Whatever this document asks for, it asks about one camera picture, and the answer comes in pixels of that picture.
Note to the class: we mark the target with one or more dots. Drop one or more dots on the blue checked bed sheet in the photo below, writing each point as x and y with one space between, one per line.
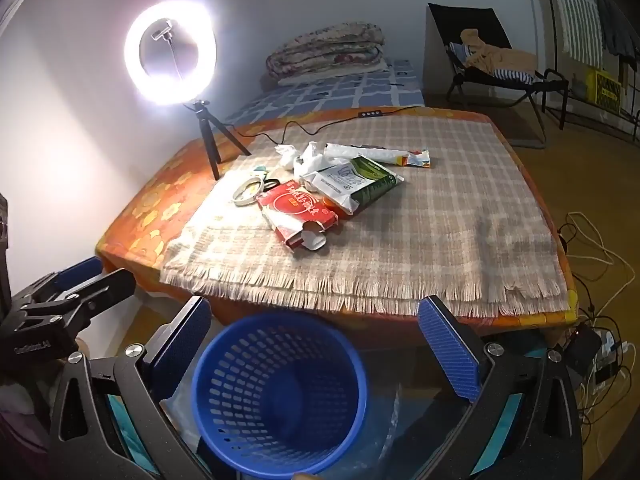
325 97

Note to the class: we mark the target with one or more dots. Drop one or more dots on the orange floral table cover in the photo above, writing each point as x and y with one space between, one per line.
145 210

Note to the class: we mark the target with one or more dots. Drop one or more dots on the white tissue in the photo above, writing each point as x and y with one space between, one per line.
287 155

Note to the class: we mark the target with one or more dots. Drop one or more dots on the black mini tripod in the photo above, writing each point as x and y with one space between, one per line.
207 135

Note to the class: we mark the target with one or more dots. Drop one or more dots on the red cardboard box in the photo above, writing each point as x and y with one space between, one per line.
295 205

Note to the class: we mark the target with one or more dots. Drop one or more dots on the black curved pole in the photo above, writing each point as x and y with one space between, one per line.
554 15

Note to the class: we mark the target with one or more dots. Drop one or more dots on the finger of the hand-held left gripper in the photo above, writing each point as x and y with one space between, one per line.
77 267
107 287

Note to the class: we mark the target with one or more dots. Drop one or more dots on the white power strip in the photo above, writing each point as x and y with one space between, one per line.
612 352

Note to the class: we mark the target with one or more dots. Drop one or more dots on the black power adapter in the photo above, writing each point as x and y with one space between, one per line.
582 350

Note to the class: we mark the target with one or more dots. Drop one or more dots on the phone holder clip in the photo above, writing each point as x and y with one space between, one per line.
162 31

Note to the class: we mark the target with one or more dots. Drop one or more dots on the yellow box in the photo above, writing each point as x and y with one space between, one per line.
602 90

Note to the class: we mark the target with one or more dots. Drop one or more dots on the blue plastic mesh basket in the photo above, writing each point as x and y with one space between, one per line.
280 410

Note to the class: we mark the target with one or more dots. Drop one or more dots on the small teal scrap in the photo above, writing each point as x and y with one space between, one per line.
260 168

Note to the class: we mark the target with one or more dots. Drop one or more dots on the dark hanging garment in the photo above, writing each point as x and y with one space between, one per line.
617 25

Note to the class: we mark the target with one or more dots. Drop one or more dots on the blue striped cloth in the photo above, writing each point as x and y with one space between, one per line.
515 77

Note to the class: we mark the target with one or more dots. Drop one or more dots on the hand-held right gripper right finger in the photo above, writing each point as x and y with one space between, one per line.
450 355

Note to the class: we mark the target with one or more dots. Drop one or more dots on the white plastic bag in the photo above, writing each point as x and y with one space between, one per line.
312 157

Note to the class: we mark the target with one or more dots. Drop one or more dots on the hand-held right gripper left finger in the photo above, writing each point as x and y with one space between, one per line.
182 350

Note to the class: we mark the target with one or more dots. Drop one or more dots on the tan garment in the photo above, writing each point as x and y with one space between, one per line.
500 57

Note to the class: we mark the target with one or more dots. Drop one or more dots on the beige plaid fringed cloth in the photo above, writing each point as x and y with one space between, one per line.
425 220

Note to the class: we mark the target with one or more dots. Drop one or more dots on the green and white bag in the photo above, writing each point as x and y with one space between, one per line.
370 180

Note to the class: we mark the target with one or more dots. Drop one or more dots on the folded floral quilt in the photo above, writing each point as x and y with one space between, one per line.
325 45

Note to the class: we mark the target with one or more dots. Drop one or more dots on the long white orange wrapper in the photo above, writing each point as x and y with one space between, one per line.
400 156

